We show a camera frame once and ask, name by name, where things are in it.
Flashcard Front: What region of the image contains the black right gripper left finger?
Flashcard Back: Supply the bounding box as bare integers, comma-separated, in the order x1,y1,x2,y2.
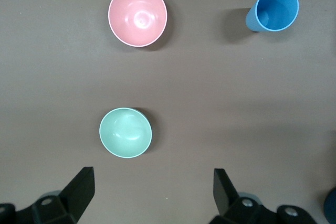
0,166,96,224

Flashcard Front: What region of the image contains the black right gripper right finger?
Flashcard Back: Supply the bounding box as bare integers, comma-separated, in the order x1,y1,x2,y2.
209,168,319,224

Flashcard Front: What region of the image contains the green bowl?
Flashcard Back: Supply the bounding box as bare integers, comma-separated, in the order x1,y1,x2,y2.
99,107,153,159

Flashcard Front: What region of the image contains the pink bowl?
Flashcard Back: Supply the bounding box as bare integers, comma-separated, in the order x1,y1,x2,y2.
108,0,168,48

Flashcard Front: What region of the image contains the brown table cloth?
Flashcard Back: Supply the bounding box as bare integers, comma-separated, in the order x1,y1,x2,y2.
0,0,336,224

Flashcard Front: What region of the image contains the blue ribbed cup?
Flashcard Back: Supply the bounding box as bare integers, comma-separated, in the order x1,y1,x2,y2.
245,0,300,33

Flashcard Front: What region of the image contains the black pot with blue handle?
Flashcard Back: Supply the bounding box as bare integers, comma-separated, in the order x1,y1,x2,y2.
323,187,336,224

